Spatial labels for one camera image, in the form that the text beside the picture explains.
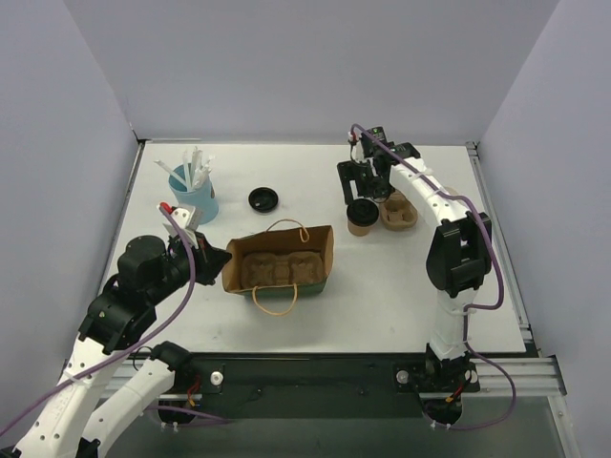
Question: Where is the blue straw holder cup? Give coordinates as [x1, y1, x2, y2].
[168, 175, 219, 224]

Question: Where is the aluminium frame rail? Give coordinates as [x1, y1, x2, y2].
[465, 141, 567, 398]

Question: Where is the brown pulp cup carrier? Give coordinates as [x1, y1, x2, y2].
[378, 191, 418, 232]

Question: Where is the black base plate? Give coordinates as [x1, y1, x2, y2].
[159, 352, 480, 420]

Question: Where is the brown and green paper bag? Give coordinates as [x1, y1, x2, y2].
[221, 219, 334, 317]

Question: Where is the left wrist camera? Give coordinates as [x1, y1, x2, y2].
[158, 202, 202, 244]

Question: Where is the purple cable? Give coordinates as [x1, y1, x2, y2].
[0, 223, 197, 440]
[350, 122, 519, 430]

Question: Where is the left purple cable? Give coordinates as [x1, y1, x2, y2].
[0, 223, 197, 440]

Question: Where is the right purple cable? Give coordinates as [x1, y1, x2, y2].
[350, 122, 519, 430]

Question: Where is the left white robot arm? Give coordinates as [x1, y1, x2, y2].
[1, 233, 232, 457]

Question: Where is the brown paper coffee cup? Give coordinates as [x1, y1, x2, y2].
[348, 220, 374, 237]

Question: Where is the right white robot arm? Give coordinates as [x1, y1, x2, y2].
[337, 127, 493, 389]

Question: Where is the white wrapped straw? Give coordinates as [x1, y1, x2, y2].
[197, 155, 215, 186]
[154, 160, 184, 181]
[191, 147, 202, 188]
[182, 150, 192, 191]

